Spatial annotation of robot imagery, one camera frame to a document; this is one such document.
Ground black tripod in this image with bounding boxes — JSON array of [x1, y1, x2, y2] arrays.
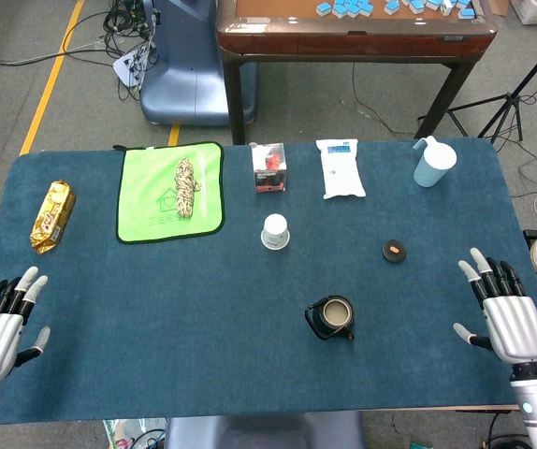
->
[[417, 25, 537, 144]]

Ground beige rope bundle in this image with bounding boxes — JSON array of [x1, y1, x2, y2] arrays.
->
[[174, 157, 203, 219]]

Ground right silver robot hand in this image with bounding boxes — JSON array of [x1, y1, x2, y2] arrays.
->
[[452, 246, 537, 366]]

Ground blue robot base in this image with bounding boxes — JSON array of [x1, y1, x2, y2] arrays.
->
[[139, 0, 258, 126]]

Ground white wet wipes pack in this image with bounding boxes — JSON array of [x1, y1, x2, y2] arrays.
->
[[315, 138, 368, 200]]

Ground white paper cup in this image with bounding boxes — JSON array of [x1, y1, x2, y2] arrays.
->
[[260, 213, 292, 251]]

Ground gold snack package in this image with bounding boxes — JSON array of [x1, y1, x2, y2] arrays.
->
[[29, 180, 78, 255]]

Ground clear box red black contents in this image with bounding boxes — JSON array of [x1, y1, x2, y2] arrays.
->
[[251, 142, 288, 195]]

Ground white power strip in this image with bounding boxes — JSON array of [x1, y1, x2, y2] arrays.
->
[[112, 44, 151, 89]]

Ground light blue pitcher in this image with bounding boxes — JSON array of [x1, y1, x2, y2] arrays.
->
[[412, 135, 458, 189]]

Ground black cable bundle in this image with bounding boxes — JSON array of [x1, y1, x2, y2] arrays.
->
[[102, 0, 160, 102]]

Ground printed plastic bag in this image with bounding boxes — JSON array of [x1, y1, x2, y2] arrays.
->
[[103, 417, 167, 449]]

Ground small black lid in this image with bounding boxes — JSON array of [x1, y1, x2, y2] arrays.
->
[[381, 239, 408, 264]]

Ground green cloth black border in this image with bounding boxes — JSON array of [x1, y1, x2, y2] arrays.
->
[[112, 141, 226, 245]]

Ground brown mahjong table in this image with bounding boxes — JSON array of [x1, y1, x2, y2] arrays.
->
[[215, 0, 499, 145]]

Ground blue table mat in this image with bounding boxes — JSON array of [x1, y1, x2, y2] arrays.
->
[[0, 138, 537, 425]]

